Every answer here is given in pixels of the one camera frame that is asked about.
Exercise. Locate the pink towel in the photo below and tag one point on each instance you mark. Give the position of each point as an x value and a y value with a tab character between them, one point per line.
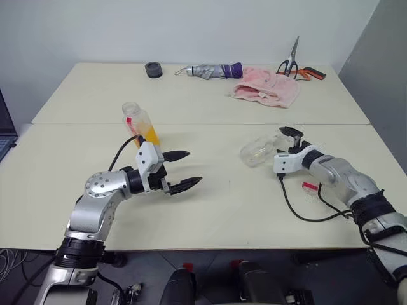
273	89

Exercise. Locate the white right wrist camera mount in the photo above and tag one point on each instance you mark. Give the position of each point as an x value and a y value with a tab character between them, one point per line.
286	163

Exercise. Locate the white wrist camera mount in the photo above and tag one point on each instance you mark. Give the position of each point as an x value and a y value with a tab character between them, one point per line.
286	163
147	159

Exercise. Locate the black table foot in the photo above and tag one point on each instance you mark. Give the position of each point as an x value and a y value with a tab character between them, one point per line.
114	259

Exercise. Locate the dark laptop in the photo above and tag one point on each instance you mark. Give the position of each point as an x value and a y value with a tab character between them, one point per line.
4	127

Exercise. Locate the bottle with orange juice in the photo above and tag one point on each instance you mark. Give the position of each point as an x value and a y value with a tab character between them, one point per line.
141	124

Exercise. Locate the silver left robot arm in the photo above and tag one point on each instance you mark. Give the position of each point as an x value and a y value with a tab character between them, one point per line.
92	206

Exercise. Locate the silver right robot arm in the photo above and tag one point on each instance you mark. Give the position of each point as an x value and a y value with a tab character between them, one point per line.
349	181

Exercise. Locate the dark rounded shape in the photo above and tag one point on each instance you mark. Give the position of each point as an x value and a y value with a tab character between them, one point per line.
178	286
257	282

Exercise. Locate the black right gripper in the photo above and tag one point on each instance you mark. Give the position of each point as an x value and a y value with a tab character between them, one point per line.
297	149

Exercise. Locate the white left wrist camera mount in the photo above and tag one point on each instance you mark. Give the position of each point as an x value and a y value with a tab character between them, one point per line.
147	159

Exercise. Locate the folded grey purple umbrella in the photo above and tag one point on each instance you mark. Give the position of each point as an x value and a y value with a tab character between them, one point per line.
213	70

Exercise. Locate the clear plastic bottle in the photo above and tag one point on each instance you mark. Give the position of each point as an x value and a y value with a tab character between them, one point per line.
256	152

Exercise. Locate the orange and black hand tool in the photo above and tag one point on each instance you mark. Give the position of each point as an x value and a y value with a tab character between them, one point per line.
314	73

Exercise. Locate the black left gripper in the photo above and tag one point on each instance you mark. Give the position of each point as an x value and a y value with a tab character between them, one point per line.
155	181

